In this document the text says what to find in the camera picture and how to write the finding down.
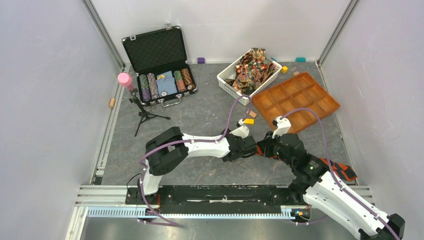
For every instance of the black poker chip case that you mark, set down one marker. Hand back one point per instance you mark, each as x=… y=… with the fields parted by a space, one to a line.
x=157 y=52

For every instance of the wooden compartment tray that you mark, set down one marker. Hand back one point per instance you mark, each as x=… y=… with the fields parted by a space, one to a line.
x=300 y=91

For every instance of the orange navy striped tie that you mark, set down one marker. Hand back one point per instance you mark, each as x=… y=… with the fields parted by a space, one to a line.
x=344 y=172

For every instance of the teal block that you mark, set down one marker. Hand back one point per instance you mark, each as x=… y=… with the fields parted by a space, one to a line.
x=300 y=59

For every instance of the patterned colourful ties pile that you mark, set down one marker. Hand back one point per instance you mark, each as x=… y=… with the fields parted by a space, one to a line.
x=252 y=70

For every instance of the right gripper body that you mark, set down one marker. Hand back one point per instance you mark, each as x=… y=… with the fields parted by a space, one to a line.
x=272 y=148

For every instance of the small yellow cube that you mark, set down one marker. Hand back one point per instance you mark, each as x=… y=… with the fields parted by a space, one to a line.
x=284 y=69

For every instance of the purple block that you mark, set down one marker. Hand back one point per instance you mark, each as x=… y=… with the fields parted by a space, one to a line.
x=201 y=60

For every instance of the brown wooden block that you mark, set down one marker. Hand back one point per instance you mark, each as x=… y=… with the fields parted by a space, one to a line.
x=252 y=114

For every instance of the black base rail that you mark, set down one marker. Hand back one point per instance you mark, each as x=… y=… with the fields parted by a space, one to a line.
x=217 y=199

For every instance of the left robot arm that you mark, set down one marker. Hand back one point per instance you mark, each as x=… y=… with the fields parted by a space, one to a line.
x=167 y=150

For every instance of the yellow block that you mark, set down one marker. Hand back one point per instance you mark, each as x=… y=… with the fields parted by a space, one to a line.
x=249 y=121

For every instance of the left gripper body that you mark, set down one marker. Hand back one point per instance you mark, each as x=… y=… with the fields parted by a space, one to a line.
x=228 y=159

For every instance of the white plastic basket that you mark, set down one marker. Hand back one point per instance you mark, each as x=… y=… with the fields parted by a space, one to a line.
x=229 y=72

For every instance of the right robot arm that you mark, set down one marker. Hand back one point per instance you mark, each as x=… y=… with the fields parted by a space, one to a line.
x=317 y=185

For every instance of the pink microphone on tripod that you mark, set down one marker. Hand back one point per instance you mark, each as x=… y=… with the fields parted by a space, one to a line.
x=125 y=80

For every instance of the cork piece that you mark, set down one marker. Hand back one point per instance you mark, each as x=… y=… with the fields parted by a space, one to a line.
x=112 y=103

